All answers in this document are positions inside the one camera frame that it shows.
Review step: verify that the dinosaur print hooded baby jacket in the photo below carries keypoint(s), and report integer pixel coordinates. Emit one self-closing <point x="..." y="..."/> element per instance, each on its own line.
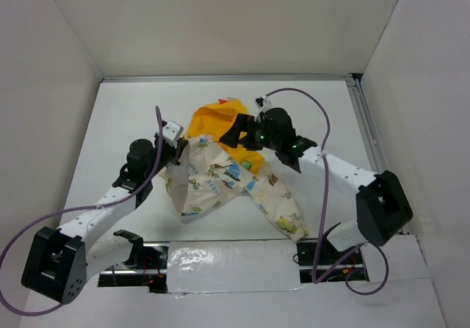
<point x="209" y="174"/>

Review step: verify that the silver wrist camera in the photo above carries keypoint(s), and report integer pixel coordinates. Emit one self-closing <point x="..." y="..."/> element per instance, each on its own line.
<point x="172" y="131"/>
<point x="263" y="104"/>

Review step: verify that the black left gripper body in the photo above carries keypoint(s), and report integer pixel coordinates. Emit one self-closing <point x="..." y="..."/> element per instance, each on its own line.
<point x="170" y="154"/>

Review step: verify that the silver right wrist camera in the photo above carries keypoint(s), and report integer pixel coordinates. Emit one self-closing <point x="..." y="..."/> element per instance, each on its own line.
<point x="263" y="104"/>

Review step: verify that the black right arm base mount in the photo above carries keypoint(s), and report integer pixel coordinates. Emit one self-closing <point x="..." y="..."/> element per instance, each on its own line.
<point x="304" y="258"/>

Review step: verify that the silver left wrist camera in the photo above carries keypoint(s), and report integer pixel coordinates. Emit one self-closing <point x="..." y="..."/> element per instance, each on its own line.
<point x="172" y="131"/>

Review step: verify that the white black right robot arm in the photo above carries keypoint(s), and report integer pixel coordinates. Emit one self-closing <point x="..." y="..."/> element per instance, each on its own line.
<point x="382" y="208"/>

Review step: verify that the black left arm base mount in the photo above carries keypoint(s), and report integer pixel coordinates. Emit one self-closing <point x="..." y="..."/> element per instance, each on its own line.
<point x="139" y="263"/>

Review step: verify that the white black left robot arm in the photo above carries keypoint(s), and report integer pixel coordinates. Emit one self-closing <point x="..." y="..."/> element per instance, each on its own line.
<point x="62" y="260"/>

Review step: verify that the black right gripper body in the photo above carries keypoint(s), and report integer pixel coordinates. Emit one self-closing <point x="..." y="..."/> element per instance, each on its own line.
<point x="260" y="138"/>

